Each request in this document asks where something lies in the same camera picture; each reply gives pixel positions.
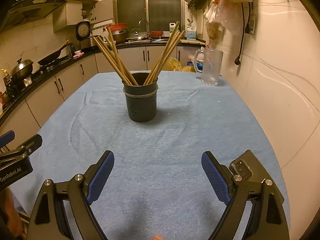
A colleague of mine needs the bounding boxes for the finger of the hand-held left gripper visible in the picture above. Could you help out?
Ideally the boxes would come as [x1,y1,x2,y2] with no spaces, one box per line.
[0,130,15,153]
[16,134,43,157]

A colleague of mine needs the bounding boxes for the lower kitchen cabinets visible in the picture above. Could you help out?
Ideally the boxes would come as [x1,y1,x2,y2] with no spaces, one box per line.
[0,45,200,135]

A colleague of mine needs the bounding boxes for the gas stove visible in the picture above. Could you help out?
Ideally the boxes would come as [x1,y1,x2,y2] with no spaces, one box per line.
[7,60,72,85]

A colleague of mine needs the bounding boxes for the glass pot lid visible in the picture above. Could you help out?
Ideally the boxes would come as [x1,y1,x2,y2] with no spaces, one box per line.
[128,27,144,40]

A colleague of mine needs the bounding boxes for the cooking oil bottle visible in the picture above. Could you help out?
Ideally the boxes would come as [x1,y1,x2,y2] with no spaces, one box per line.
[1,69,12,93]

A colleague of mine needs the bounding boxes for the range hood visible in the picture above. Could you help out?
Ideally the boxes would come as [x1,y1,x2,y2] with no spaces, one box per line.
[0,0,68,33]

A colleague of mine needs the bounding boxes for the black perforated chopstick holder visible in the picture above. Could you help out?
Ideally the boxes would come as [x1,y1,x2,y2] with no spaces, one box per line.
[122,72,160,123]

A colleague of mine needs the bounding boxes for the bunch of wooden chopsticks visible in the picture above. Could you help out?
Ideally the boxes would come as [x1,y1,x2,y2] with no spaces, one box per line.
[92,21,185,87]

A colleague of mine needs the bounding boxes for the steel lidded pot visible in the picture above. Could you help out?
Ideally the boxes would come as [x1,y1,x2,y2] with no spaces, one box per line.
[10,59,34,80]

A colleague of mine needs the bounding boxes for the black power cable with plug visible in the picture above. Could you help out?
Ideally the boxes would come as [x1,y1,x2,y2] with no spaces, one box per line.
[234,2,252,65]

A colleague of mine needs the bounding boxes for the hanging clear plastic bags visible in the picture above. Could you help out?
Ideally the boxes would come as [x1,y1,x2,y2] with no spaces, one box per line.
[202,0,244,39]

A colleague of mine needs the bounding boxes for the clear glass pitcher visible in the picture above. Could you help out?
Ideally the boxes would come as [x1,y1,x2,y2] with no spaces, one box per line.
[194,47,224,86]

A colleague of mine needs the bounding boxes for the black wok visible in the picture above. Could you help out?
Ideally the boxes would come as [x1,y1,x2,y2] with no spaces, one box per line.
[37,40,69,66]

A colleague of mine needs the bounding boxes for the beige wall cabinet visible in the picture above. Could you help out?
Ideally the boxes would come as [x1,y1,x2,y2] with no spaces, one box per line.
[53,2,84,33]

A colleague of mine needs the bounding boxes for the blue plastic bag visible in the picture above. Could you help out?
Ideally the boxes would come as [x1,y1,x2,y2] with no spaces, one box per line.
[187,60,204,73]

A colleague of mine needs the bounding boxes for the white jug blue label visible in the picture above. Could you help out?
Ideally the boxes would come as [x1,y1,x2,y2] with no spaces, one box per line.
[186,25,197,40]

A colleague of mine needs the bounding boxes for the black kitchen counter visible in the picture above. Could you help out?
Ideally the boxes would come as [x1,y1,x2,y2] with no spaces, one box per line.
[0,40,207,128]

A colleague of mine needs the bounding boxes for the wall socket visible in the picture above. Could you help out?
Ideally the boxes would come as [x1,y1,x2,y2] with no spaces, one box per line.
[246,15,257,34]

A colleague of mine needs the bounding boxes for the rice cooker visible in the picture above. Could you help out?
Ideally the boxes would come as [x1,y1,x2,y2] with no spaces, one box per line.
[76,21,100,49]

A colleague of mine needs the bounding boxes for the yellow plastic bag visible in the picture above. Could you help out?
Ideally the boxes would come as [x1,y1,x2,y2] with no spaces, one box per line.
[161,57,197,73]

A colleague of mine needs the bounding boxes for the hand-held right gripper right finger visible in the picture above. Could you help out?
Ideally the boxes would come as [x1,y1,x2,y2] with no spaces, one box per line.
[201,151,290,240]

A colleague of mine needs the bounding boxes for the person's left forearm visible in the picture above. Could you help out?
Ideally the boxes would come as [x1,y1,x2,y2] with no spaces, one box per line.
[0,187,24,238]

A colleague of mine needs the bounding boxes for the black smartphone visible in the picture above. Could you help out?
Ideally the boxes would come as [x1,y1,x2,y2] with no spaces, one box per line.
[229,149,285,203]

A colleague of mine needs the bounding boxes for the sink faucet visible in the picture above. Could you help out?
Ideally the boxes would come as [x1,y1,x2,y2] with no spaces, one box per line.
[139,19,150,39]

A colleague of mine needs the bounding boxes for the large red basin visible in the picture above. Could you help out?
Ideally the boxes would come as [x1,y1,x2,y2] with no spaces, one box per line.
[106,23,127,32]

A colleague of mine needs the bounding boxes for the kitchen window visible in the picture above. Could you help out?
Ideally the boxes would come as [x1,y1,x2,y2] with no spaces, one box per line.
[114,0,184,39]

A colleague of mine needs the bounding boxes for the blue table cloth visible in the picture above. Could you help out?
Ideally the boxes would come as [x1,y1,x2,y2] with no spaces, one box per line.
[10,70,290,240]

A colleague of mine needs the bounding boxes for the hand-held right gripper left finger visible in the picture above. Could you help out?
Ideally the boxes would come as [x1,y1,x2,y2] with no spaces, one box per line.
[29,150,115,240]

